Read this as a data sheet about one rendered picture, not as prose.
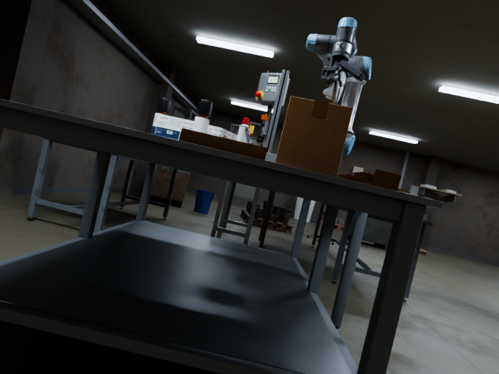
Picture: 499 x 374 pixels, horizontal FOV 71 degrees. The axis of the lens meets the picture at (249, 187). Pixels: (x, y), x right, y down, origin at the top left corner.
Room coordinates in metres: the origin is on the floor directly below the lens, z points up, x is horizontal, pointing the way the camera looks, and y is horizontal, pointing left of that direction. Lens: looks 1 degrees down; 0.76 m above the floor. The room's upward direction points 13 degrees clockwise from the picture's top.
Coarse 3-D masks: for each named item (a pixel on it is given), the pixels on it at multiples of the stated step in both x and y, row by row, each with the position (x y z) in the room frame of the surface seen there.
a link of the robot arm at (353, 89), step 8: (360, 56) 1.87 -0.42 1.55; (352, 64) 1.86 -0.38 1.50; (360, 64) 1.85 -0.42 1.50; (368, 64) 1.83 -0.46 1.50; (368, 72) 1.84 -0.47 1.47; (352, 80) 1.87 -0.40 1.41; (352, 88) 1.87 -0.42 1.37; (360, 88) 1.88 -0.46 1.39; (344, 96) 1.90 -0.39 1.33; (352, 96) 1.87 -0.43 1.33; (344, 104) 1.89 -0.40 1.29; (352, 104) 1.88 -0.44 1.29; (352, 112) 1.88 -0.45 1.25; (352, 120) 1.89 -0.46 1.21; (352, 136) 1.88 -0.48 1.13; (352, 144) 1.91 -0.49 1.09; (344, 152) 1.89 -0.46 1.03
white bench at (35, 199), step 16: (48, 144) 3.00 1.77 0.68; (64, 144) 2.99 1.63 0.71; (112, 160) 2.95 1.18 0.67; (112, 176) 2.95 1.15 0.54; (128, 176) 4.76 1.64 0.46; (176, 176) 4.74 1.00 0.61; (32, 192) 3.00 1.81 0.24; (32, 208) 3.00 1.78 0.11; (64, 208) 2.98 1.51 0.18; (80, 208) 3.16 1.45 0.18; (96, 224) 2.95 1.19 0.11
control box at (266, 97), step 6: (264, 78) 2.26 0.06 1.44; (288, 78) 2.25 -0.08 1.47; (264, 84) 2.26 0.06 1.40; (270, 84) 2.23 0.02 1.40; (276, 84) 2.20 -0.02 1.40; (288, 84) 2.27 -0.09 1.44; (258, 90) 2.28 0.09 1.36; (264, 90) 2.25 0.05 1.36; (264, 96) 2.24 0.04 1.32; (270, 96) 2.22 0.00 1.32; (258, 102) 2.31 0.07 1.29; (264, 102) 2.27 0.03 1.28; (270, 102) 2.24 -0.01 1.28; (282, 102) 2.25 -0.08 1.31
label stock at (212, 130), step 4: (188, 124) 2.29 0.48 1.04; (192, 124) 2.28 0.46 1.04; (188, 128) 2.28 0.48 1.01; (208, 128) 2.29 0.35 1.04; (212, 128) 2.29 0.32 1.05; (216, 128) 2.29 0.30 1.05; (220, 128) 2.29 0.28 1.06; (208, 132) 2.29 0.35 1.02; (212, 132) 2.29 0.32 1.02; (216, 132) 2.29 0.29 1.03; (220, 132) 2.30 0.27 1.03; (224, 132) 2.33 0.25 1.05; (228, 132) 2.37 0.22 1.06; (220, 136) 2.30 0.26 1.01; (228, 136) 2.38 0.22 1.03; (232, 136) 2.43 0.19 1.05; (236, 136) 2.47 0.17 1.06
